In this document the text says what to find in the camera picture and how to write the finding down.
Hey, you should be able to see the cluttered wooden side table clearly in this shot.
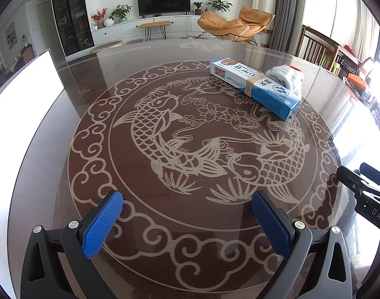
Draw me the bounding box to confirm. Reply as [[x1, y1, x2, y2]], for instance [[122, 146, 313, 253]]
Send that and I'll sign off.
[[336, 45, 380, 138]]

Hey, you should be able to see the grey curtain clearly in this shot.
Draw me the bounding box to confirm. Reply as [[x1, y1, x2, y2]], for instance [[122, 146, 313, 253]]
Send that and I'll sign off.
[[268, 0, 309, 57]]

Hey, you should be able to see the orange lounge chair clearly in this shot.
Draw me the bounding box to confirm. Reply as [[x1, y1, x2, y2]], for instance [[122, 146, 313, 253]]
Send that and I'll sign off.
[[197, 5, 275, 43]]

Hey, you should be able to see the black television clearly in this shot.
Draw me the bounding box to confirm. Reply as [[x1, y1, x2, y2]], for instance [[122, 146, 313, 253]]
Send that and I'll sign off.
[[137, 0, 191, 17]]

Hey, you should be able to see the white storage box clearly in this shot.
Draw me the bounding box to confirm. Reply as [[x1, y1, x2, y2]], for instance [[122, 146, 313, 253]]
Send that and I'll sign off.
[[0, 49, 65, 275]]

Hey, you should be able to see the orange box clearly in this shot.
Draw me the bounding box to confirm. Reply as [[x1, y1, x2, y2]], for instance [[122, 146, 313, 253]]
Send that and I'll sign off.
[[347, 73, 368, 89]]

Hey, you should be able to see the covered standing air conditioner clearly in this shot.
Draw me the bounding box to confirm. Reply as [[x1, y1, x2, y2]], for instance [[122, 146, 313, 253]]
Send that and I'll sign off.
[[252, 0, 279, 48]]

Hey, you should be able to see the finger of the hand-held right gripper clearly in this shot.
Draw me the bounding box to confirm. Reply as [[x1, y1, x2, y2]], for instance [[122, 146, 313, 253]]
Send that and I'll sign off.
[[336, 166, 380, 205], [359, 162, 380, 191]]

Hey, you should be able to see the blue white ointment box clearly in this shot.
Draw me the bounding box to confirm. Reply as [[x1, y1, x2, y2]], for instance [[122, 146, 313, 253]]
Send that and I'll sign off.
[[209, 58, 302, 122]]

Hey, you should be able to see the red flower arrangement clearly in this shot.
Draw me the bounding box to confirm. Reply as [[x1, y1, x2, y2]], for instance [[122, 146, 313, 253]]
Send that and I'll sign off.
[[90, 8, 108, 29]]

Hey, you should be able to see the bushy green potted plant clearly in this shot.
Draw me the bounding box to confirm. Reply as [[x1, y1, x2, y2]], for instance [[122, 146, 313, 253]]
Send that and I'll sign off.
[[109, 4, 132, 22]]

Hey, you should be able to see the wooden bench with hairpin legs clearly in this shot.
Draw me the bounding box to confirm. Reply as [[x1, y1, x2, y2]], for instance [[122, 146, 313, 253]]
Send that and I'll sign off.
[[138, 21, 172, 42]]

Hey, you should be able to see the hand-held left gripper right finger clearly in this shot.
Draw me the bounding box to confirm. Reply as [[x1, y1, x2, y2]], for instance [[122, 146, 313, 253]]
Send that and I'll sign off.
[[251, 190, 354, 299]]

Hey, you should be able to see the grey knit glove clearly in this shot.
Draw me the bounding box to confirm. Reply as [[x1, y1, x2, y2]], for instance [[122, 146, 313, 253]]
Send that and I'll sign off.
[[266, 64, 303, 98]]

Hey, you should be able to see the dark glass display cabinet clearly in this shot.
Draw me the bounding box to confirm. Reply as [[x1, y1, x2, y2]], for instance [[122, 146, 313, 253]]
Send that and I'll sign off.
[[50, 0, 95, 58]]

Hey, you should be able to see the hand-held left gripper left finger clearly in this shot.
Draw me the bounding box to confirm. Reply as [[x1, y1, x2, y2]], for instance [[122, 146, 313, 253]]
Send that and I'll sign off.
[[20, 190, 124, 299]]

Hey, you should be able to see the large leafy potted plant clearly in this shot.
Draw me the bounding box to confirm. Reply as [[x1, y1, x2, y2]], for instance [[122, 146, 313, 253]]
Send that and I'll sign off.
[[205, 0, 233, 15]]

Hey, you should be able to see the white television cabinet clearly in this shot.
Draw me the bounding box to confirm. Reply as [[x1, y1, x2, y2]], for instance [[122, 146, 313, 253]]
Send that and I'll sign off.
[[91, 15, 206, 46]]

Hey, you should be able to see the wall painting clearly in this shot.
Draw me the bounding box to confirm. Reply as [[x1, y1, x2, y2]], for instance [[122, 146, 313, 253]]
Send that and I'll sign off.
[[5, 22, 16, 49]]

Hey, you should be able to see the wooden chair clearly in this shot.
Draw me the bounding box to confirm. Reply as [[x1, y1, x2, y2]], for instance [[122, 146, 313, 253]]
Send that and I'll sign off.
[[297, 25, 340, 70]]

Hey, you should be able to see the wooden dining set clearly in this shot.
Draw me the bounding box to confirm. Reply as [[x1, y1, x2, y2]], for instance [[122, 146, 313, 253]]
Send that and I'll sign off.
[[16, 45, 35, 67]]

